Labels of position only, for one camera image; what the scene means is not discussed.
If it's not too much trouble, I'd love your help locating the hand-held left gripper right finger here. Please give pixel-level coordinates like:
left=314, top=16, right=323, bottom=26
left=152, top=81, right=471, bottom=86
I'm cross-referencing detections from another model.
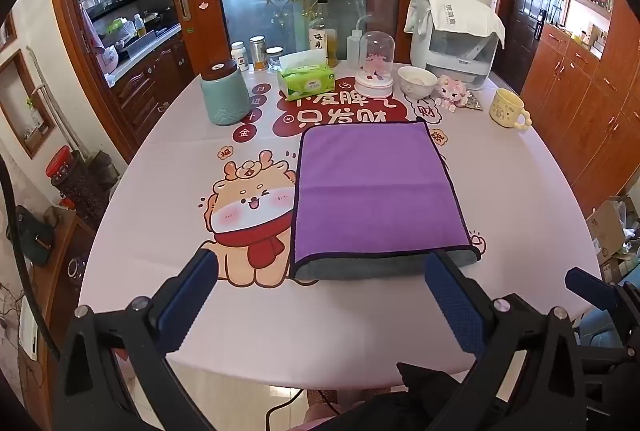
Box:
left=424, top=250, right=587, bottom=431

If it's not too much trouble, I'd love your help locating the wooden wall frame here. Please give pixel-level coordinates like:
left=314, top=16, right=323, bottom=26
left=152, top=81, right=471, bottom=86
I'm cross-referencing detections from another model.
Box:
left=0, top=48, right=57, bottom=160

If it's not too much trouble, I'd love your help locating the pink plush toy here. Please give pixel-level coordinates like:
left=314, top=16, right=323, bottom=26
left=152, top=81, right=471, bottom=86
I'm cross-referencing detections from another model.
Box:
left=432, top=75, right=483, bottom=112

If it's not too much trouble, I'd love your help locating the amber jar with metal lid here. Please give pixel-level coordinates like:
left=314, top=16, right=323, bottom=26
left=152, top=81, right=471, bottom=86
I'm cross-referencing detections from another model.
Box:
left=249, top=36, right=267, bottom=72

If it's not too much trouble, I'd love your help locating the white squeeze bottle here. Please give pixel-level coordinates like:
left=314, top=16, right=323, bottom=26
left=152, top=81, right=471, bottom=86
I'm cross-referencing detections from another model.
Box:
left=347, top=15, right=376, bottom=68

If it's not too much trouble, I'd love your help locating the white bowl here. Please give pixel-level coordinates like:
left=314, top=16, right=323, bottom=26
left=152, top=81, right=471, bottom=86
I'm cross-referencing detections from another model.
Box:
left=398, top=66, right=439, bottom=100

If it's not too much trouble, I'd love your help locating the black cable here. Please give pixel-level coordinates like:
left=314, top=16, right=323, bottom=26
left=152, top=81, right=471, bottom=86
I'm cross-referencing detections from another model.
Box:
left=265, top=388, right=346, bottom=431

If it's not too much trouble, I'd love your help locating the purple towel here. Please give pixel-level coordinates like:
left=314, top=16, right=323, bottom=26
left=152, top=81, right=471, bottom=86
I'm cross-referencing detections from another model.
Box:
left=289, top=120, right=480, bottom=282

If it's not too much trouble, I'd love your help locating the person's dark clothing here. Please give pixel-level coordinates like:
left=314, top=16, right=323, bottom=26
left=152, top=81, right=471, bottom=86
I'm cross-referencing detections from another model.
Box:
left=320, top=361, right=483, bottom=431

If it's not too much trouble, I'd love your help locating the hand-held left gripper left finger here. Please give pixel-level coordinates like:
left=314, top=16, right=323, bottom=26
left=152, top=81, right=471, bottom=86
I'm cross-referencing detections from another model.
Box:
left=52, top=248, right=221, bottom=431

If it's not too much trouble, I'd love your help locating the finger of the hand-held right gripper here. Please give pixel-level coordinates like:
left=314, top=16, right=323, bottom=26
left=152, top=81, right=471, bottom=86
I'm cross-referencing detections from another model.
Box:
left=565, top=267, right=640, bottom=313

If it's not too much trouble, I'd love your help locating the teal ceramic jar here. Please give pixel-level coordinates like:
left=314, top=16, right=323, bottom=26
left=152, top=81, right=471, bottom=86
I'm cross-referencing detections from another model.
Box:
left=200, top=61, right=252, bottom=126

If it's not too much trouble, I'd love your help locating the yellow mug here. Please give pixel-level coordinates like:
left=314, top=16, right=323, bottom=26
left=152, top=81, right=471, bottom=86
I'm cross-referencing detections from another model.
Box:
left=488, top=88, right=532, bottom=130

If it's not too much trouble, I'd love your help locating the wooden shelf cabinet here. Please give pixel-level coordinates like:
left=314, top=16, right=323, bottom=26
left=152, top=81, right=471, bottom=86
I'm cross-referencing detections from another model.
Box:
left=520, top=0, right=640, bottom=217

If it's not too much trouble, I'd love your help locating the black bag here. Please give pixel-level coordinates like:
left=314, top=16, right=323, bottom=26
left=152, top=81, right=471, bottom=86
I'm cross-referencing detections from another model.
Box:
left=15, top=206, right=56, bottom=268

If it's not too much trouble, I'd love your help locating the dark wooden entrance door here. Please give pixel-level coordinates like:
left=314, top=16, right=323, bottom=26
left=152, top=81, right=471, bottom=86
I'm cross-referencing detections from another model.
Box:
left=509, top=0, right=556, bottom=84

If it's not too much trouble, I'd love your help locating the white cloth cover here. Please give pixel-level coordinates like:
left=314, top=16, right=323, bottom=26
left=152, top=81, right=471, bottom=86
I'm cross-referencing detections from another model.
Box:
left=404, top=0, right=507, bottom=49

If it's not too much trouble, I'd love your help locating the cardboard box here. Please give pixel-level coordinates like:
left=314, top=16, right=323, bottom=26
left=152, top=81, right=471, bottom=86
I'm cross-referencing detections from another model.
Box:
left=585, top=196, right=640, bottom=264

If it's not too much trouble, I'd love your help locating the red-lidded glass jar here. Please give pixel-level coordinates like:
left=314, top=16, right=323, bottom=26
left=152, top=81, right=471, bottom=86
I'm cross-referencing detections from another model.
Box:
left=46, top=146, right=112, bottom=224

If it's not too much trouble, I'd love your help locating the white pill bottle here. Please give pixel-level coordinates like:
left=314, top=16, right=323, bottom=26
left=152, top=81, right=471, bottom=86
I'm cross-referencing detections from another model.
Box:
left=230, top=42, right=250, bottom=72

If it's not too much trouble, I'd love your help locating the green tissue pack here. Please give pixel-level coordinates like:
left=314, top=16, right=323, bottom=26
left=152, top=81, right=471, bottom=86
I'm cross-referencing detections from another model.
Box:
left=277, top=52, right=337, bottom=102

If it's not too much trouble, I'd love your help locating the glass bottle with white label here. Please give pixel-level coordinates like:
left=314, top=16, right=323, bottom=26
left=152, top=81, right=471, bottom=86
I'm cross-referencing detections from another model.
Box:
left=309, top=0, right=339, bottom=68

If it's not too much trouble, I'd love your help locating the white countertop appliance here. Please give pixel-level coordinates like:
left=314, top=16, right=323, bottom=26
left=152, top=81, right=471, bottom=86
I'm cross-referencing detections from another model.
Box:
left=410, top=0, right=501, bottom=90

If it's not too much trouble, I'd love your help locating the glass dome ornament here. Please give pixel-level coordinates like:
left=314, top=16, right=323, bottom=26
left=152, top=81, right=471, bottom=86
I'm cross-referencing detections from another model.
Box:
left=355, top=31, right=397, bottom=99

